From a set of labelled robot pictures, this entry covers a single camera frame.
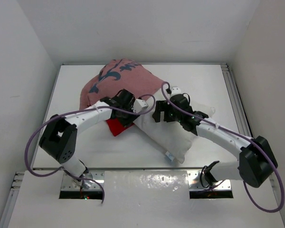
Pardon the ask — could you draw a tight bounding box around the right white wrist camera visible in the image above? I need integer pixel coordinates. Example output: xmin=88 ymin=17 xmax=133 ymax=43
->
xmin=168 ymin=86 xmax=182 ymax=96

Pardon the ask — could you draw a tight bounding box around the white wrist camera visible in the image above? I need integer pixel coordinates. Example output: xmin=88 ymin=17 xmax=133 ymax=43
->
xmin=168 ymin=86 xmax=182 ymax=96
xmin=132 ymin=99 xmax=148 ymax=114

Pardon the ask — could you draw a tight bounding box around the aluminium frame rail right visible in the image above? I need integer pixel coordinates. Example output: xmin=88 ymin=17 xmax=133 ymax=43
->
xmin=220 ymin=63 xmax=253 ymax=137

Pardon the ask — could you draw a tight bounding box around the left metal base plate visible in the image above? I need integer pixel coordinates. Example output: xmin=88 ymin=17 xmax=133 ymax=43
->
xmin=61 ymin=171 xmax=105 ymax=191

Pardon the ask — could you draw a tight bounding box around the white pillow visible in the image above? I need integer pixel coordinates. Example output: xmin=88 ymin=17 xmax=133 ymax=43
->
xmin=133 ymin=91 xmax=216 ymax=164

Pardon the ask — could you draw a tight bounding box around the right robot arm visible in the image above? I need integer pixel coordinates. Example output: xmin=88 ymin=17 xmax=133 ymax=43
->
xmin=152 ymin=94 xmax=278 ymax=188

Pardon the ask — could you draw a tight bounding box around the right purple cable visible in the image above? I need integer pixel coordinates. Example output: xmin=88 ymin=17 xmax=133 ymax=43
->
xmin=161 ymin=82 xmax=285 ymax=212

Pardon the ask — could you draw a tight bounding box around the purple cable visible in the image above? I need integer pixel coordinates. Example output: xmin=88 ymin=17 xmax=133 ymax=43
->
xmin=25 ymin=94 xmax=156 ymax=204
xmin=161 ymin=82 xmax=285 ymax=212

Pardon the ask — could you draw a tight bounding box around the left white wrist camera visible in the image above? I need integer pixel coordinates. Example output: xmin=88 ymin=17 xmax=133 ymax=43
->
xmin=132 ymin=99 xmax=148 ymax=114

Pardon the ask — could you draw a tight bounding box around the metal base plate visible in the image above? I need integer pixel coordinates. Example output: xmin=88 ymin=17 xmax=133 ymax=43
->
xmin=187 ymin=169 xmax=232 ymax=193
xmin=61 ymin=171 xmax=105 ymax=191

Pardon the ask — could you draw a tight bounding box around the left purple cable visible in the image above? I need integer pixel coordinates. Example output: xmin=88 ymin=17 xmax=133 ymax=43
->
xmin=25 ymin=94 xmax=156 ymax=204

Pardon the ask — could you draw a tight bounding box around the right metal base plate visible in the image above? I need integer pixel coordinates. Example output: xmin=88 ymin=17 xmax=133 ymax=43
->
xmin=187 ymin=169 xmax=232 ymax=193

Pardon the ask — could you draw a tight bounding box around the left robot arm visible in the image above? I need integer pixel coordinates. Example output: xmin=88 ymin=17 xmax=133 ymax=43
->
xmin=39 ymin=89 xmax=142 ymax=178

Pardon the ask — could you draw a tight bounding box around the red patterned pillowcase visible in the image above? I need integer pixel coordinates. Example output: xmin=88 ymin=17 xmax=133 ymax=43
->
xmin=79 ymin=58 xmax=164 ymax=138

